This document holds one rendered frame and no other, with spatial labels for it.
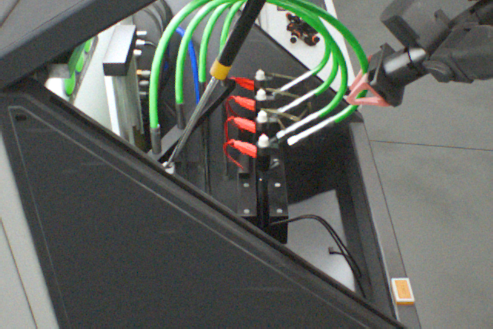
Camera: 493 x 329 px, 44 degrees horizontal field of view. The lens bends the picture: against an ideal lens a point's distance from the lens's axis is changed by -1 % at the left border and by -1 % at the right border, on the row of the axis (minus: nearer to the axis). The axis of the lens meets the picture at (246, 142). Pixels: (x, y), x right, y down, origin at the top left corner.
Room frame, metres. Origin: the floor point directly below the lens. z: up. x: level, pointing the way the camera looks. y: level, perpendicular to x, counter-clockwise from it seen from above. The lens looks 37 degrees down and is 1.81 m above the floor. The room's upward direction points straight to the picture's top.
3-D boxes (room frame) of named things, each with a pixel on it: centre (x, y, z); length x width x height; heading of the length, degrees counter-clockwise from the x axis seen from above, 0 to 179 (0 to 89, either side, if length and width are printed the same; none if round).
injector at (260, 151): (0.92, -0.04, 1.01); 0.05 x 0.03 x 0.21; 91
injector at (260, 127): (1.00, -0.04, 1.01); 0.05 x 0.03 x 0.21; 91
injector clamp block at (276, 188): (1.04, -0.03, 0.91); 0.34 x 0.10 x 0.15; 1
